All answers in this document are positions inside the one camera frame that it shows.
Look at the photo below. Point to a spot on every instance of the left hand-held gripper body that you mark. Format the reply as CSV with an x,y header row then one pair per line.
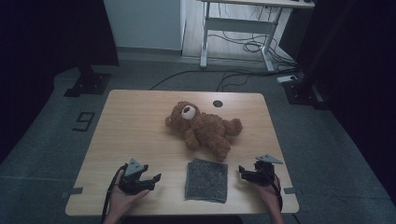
x,y
132,182

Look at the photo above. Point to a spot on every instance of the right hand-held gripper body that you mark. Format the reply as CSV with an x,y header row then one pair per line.
x,y
265,174

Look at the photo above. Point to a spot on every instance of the person's dark clothing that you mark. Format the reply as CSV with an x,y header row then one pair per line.
x,y
183,220

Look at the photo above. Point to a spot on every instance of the dark curtain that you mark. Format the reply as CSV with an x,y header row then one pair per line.
x,y
37,46
358,62

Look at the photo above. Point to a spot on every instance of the person's left hand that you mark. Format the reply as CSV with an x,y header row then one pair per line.
x,y
121,202

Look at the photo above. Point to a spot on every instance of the brown teddy bear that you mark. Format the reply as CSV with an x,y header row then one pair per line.
x,y
205,130

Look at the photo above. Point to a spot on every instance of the black stand base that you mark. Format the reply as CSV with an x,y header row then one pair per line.
x,y
297,93
90,84

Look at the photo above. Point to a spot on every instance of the white power strip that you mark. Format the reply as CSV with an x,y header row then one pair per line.
x,y
287,79

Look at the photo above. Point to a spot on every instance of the white desk frame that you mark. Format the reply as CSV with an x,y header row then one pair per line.
x,y
236,25

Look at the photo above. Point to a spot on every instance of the grey towel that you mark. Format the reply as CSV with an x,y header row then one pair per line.
x,y
206,182

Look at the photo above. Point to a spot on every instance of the grey tape strip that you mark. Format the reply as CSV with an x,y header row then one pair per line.
x,y
73,192
292,190

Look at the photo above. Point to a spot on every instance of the person's right hand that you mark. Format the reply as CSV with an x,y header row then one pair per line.
x,y
272,196

